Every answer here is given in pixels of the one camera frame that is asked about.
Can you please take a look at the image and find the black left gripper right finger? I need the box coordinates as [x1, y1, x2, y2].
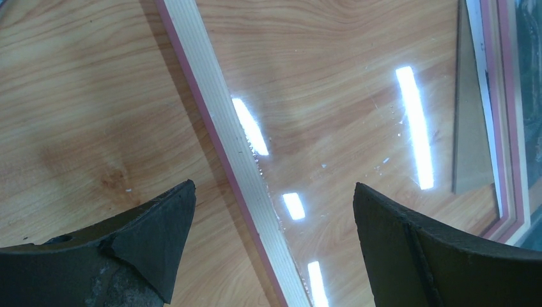
[353, 183, 541, 306]

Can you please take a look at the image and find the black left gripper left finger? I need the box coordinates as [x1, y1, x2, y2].
[1, 180, 196, 306]

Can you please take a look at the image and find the wooden picture frame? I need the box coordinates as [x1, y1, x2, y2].
[157, 1, 541, 306]

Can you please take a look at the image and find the brown backing board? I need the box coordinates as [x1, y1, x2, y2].
[452, 1, 494, 194]

